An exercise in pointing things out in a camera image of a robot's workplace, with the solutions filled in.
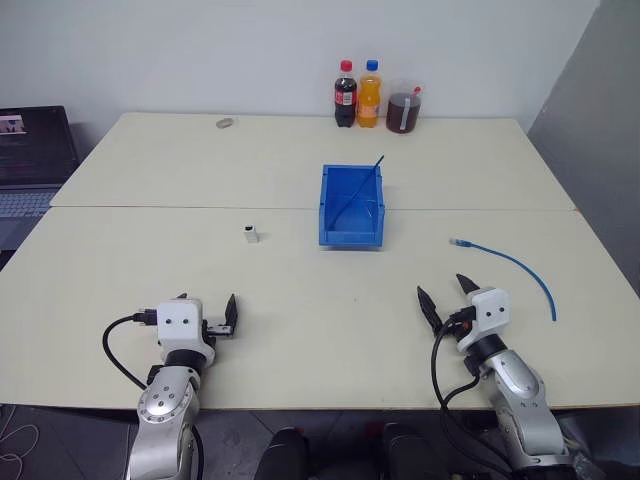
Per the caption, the clear jar brown liquid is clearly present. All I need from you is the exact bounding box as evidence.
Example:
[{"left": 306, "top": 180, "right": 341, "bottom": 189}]
[{"left": 385, "top": 77, "right": 427, "bottom": 135}]

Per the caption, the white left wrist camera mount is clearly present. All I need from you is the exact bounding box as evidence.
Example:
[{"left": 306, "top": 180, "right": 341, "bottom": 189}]
[{"left": 156, "top": 297, "right": 217, "bottom": 362}]

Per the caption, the blue plastic storage bin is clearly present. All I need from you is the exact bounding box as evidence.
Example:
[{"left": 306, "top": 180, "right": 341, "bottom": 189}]
[{"left": 317, "top": 163, "right": 388, "bottom": 250}]

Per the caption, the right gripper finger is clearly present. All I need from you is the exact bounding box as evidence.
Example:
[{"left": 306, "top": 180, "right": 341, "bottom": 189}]
[
  {"left": 416, "top": 285, "right": 444, "bottom": 335},
  {"left": 455, "top": 272, "right": 482, "bottom": 297}
]

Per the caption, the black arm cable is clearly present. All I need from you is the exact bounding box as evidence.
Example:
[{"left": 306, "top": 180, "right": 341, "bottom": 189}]
[
  {"left": 431, "top": 318, "right": 519, "bottom": 479},
  {"left": 101, "top": 308, "right": 161, "bottom": 392}
]

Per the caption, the thin white cord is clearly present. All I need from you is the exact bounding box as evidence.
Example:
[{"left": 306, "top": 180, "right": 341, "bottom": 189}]
[{"left": 0, "top": 403, "right": 41, "bottom": 480}]

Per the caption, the cola bottle red cap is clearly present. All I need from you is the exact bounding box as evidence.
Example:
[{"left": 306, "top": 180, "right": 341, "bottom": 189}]
[{"left": 331, "top": 59, "right": 359, "bottom": 128}]

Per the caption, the open black laptop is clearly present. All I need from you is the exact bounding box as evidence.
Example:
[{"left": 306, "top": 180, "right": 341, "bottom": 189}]
[{"left": 0, "top": 105, "right": 82, "bottom": 251}]

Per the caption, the blue Ethernet cable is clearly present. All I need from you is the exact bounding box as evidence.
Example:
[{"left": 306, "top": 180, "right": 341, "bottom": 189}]
[{"left": 448, "top": 237, "right": 560, "bottom": 323}]

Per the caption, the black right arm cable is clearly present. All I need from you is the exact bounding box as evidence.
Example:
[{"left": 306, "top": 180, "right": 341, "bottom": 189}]
[{"left": 431, "top": 318, "right": 519, "bottom": 479}]

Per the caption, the dark rounded shape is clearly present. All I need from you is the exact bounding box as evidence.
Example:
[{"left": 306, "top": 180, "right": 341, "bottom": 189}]
[
  {"left": 256, "top": 426, "right": 310, "bottom": 480},
  {"left": 381, "top": 421, "right": 448, "bottom": 480}
]

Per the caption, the thin blue cable piece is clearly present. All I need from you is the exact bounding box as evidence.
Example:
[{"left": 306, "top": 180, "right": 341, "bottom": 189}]
[{"left": 326, "top": 153, "right": 386, "bottom": 233}]

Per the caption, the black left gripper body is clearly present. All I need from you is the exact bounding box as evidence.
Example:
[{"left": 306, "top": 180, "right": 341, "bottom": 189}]
[{"left": 200, "top": 316, "right": 237, "bottom": 351}]

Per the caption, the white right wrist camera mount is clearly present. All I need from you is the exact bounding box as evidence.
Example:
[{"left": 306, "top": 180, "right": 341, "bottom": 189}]
[{"left": 455, "top": 286, "right": 512, "bottom": 354}]

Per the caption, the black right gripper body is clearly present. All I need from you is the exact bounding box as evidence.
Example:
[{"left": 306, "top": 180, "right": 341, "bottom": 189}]
[{"left": 441, "top": 305, "right": 475, "bottom": 342}]

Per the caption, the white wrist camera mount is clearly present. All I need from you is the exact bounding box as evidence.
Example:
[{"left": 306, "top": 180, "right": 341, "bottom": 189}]
[
  {"left": 455, "top": 286, "right": 512, "bottom": 354},
  {"left": 156, "top": 297, "right": 217, "bottom": 362}
]

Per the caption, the orange soda bottle blue cap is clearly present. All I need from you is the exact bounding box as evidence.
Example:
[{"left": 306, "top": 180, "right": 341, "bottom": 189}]
[{"left": 356, "top": 59, "right": 384, "bottom": 129}]

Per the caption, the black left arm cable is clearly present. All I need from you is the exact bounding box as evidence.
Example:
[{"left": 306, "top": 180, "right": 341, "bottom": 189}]
[{"left": 101, "top": 308, "right": 161, "bottom": 392}]

